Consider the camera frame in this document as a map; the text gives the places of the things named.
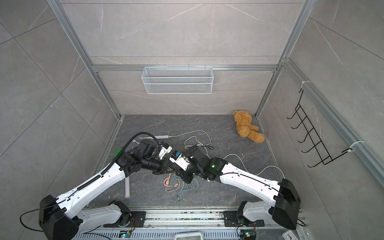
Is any white charging cable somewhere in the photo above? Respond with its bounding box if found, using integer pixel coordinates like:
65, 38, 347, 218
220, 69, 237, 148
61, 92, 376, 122
169, 129, 212, 157

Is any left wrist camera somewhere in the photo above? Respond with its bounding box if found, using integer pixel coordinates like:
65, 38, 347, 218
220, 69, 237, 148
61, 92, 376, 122
158, 143, 173, 160

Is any black wall hook rack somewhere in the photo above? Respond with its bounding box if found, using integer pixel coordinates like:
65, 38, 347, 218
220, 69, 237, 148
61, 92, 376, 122
286, 89, 353, 168

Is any green toy block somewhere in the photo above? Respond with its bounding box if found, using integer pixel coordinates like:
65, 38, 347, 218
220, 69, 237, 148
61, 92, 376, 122
114, 148, 122, 157

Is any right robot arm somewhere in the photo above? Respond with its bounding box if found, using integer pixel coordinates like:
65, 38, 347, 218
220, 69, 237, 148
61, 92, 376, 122
170, 148, 301, 230

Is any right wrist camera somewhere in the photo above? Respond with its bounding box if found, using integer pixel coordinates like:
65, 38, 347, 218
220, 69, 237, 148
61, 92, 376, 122
170, 151, 190, 171

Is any white wire mesh basket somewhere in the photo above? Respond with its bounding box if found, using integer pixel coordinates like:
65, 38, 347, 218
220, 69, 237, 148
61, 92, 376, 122
142, 67, 214, 95

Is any power strip white cord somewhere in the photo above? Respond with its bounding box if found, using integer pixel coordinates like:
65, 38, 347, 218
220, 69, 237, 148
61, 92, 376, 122
223, 153, 286, 181

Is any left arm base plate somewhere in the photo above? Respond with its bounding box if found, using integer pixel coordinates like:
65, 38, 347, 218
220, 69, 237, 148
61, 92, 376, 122
115, 211, 147, 228

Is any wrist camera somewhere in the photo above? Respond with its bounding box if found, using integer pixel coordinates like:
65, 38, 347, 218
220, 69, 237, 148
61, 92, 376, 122
158, 143, 173, 160
170, 151, 190, 171

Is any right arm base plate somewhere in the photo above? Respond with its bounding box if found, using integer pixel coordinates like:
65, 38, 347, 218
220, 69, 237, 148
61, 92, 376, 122
222, 211, 265, 227

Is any teal charging cable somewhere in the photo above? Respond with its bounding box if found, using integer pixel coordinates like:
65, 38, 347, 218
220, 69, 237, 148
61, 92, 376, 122
167, 175, 200, 202

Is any brown teddy bear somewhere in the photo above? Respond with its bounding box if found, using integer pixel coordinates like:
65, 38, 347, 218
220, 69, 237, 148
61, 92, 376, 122
233, 110, 265, 143

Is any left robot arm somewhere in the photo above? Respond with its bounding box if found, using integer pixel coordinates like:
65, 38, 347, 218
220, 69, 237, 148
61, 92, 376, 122
36, 134, 173, 240

